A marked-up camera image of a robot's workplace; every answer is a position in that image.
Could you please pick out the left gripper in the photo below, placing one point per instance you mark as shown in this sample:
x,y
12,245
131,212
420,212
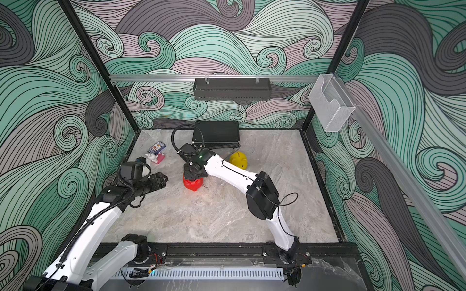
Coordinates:
x,y
157,181

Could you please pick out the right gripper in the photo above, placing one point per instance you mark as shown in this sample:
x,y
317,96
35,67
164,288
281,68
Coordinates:
x,y
188,174

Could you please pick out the red piggy bank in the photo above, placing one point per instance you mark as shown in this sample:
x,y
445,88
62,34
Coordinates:
x,y
192,184

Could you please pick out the yellow piggy bank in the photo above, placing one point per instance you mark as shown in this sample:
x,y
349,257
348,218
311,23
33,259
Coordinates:
x,y
239,159

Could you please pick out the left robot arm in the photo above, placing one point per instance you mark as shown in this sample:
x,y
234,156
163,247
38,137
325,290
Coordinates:
x,y
72,270

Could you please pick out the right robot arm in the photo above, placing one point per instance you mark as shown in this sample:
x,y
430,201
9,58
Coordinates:
x,y
262,197

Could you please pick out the white pink bunny toy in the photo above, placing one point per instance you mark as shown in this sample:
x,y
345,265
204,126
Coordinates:
x,y
155,158

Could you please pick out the card box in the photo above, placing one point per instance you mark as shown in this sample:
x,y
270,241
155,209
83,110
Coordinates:
x,y
156,148

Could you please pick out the black case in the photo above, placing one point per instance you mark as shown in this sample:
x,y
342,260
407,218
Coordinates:
x,y
216,133

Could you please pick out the clear plastic holder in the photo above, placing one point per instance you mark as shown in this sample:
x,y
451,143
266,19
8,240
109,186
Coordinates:
x,y
331,102

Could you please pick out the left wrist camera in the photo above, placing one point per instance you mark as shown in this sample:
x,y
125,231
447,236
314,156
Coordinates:
x,y
135,171

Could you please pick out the black wall shelf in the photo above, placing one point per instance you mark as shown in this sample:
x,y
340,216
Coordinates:
x,y
232,89

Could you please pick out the white cable duct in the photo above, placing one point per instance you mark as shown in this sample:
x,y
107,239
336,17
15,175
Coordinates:
x,y
217,273

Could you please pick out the aluminium rail back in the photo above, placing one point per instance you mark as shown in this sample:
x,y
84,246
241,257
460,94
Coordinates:
x,y
192,78

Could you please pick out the aluminium rail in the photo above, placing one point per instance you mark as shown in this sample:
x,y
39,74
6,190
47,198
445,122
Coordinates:
x,y
441,229
192,78

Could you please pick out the aluminium rail right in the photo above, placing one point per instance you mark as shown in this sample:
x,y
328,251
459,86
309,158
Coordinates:
x,y
441,229

